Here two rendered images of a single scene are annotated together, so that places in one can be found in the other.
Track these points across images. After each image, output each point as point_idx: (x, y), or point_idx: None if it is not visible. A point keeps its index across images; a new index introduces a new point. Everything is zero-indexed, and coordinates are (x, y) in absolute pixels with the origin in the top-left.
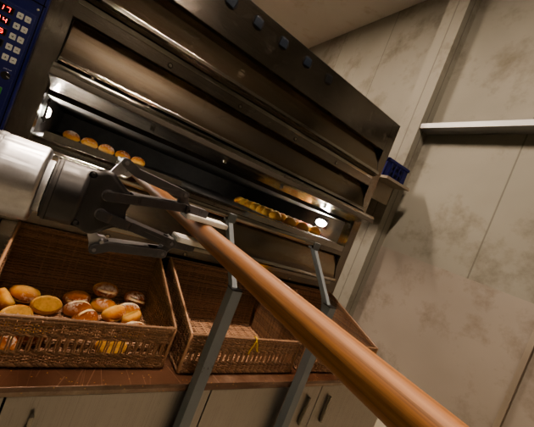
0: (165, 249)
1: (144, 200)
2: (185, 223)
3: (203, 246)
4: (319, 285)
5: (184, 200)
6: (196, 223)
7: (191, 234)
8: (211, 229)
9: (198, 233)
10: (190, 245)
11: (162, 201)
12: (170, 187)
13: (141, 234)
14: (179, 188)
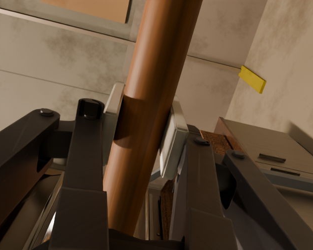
0: (220, 158)
1: (76, 183)
2: (128, 188)
3: (181, 59)
4: (158, 175)
5: (63, 125)
6: (124, 133)
7: (154, 139)
8: (132, 62)
9: (150, 91)
10: (184, 118)
11: (72, 148)
12: (17, 131)
13: (212, 189)
14: (21, 119)
